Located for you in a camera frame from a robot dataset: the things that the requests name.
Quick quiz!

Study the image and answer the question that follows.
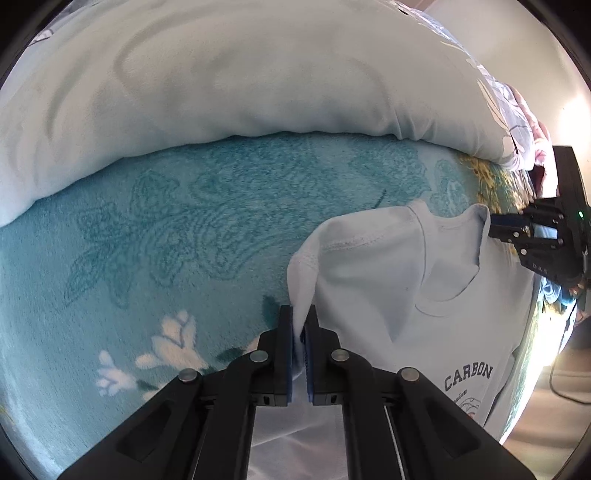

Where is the light blue printed t-shirt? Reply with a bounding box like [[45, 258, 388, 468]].
[[252, 199, 548, 480]]

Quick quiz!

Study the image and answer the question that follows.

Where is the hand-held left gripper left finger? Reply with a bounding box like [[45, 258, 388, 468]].
[[58, 305, 296, 480]]

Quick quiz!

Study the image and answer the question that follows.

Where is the teal floral blanket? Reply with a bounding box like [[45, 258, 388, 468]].
[[0, 131, 578, 480]]

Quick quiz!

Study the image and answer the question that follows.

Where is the pink cloth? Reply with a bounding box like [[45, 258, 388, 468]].
[[508, 85, 557, 185]]

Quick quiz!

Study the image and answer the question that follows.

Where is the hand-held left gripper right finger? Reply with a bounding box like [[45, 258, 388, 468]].
[[301, 305, 536, 480]]

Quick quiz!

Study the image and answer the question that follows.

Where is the light blue floral duvet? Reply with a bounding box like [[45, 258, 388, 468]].
[[0, 0, 527, 227]]

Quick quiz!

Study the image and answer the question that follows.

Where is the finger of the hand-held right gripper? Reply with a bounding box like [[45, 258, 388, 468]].
[[488, 225, 561, 261], [490, 203, 559, 229]]

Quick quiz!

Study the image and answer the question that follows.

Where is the black cable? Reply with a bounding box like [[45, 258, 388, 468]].
[[549, 300, 591, 403]]

